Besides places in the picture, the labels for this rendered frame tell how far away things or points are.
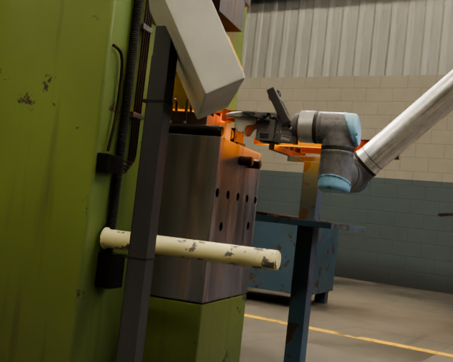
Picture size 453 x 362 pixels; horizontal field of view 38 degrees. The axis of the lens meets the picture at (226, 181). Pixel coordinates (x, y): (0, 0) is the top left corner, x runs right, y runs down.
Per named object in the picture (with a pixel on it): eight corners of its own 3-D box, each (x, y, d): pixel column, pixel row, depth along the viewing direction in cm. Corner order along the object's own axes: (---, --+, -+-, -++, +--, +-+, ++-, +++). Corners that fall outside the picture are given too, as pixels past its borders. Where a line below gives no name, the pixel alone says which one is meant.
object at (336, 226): (364, 232, 246) (365, 227, 246) (331, 228, 211) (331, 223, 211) (290, 224, 260) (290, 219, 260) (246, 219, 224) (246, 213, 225)
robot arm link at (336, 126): (355, 146, 174) (359, 109, 175) (309, 144, 179) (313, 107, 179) (361, 151, 183) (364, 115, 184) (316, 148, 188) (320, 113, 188)
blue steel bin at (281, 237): (331, 303, 619) (339, 227, 623) (304, 310, 546) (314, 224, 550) (216, 284, 670) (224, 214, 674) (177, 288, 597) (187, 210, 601)
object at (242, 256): (280, 272, 148) (282, 248, 148) (274, 273, 143) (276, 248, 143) (109, 248, 163) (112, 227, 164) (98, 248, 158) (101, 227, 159)
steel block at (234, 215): (246, 293, 209) (262, 154, 211) (202, 303, 173) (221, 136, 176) (94, 269, 228) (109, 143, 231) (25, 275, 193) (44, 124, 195)
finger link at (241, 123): (222, 130, 186) (255, 133, 185) (224, 109, 186) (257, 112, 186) (223, 131, 189) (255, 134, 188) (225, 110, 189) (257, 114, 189)
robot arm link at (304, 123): (313, 108, 179) (321, 114, 188) (296, 107, 181) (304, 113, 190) (310, 141, 179) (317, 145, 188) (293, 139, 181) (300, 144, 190)
